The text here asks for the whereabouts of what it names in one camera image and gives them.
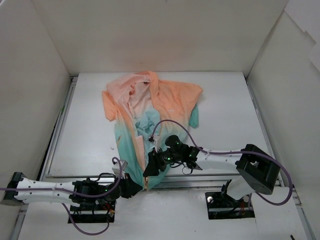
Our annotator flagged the aluminium table edge rail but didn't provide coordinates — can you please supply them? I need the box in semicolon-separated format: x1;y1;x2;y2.
42;173;240;190

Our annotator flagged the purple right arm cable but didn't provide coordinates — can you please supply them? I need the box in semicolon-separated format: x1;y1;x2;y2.
151;119;295;206

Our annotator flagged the metal zipper slider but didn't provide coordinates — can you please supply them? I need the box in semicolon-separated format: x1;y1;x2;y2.
144;177;148;190

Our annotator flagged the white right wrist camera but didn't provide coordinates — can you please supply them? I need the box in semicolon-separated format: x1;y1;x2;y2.
148;134;161;153

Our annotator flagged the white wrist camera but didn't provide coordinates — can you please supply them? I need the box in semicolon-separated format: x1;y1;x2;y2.
111;160;128;179
148;134;161;153

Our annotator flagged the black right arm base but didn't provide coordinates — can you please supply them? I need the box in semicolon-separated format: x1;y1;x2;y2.
205;192;255;220

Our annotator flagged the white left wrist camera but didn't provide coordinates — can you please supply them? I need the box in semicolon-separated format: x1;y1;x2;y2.
111;160;128;179

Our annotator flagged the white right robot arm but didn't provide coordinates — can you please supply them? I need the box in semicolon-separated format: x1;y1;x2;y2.
143;135;280;208

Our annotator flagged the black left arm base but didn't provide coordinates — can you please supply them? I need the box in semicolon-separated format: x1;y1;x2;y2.
69;196;117;224

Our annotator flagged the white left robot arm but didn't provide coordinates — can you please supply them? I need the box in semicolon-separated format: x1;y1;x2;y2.
0;157;143;210

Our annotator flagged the orange and teal jacket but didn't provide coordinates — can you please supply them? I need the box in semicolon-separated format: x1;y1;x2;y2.
102;71;203;189

